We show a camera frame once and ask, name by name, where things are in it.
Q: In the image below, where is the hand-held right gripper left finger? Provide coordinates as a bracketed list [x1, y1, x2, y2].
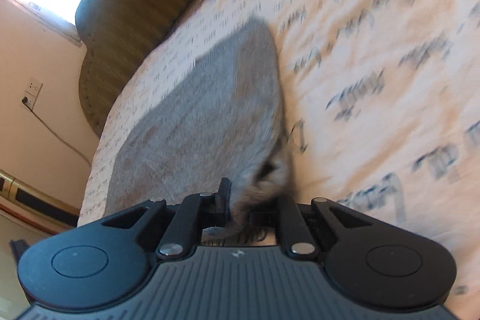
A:
[101, 178, 232, 261]

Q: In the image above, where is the grey sweater with navy sleeves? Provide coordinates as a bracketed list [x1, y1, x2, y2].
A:
[103, 17, 298, 240]

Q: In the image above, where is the black power cable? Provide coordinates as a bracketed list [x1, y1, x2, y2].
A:
[22, 98, 93, 168]

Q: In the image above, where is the gold trimmed dark furniture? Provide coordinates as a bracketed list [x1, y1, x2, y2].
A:
[0, 169, 82, 235]

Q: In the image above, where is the white script printed bedsheet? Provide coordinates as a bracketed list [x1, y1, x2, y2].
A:
[77, 0, 480, 306]

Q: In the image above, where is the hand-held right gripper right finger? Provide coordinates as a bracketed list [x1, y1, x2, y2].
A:
[250, 195, 369, 261]

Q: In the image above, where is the olive green padded headboard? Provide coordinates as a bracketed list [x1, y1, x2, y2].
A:
[75, 0, 265, 139]

